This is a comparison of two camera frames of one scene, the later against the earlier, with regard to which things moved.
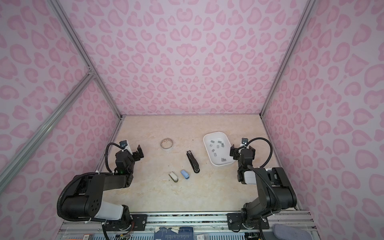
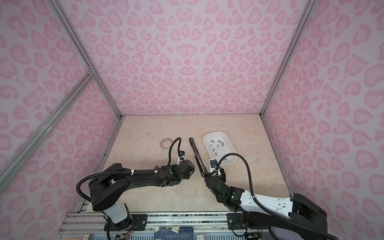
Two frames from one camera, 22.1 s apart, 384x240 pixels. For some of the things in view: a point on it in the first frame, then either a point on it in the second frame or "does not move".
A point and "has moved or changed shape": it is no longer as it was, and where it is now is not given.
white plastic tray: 218,148 does not move
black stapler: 193,162 has moved or changed shape
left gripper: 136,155 → 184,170
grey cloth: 288,232 does not move
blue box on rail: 165,233 does not move
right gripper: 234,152 → 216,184
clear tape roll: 166,143 does not move
